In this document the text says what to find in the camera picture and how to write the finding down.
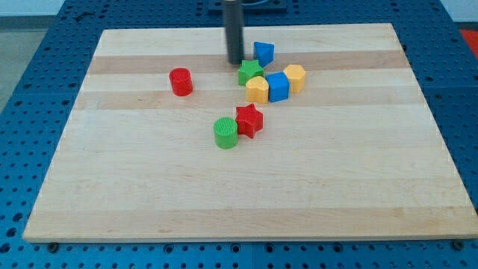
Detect green star block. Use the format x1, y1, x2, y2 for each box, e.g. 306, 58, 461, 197
238, 60, 264, 86

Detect blue cube block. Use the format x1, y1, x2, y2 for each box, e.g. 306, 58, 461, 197
265, 72, 290, 102

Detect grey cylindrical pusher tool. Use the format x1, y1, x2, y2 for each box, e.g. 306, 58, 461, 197
223, 0, 244, 65

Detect red star block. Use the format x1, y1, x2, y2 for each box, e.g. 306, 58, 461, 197
235, 103, 264, 139

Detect wooden board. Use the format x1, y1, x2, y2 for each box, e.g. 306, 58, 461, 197
23, 23, 477, 243

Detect red cylinder block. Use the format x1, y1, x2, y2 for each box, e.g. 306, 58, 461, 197
169, 67, 193, 96

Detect yellow heart block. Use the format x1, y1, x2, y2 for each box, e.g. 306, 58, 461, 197
246, 76, 269, 103

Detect blue triangle block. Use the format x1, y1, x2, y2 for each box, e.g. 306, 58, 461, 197
253, 42, 275, 67

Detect green cylinder block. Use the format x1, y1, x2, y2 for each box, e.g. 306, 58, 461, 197
214, 117, 238, 149

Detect yellow hexagon block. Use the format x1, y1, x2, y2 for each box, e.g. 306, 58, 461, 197
283, 64, 306, 93

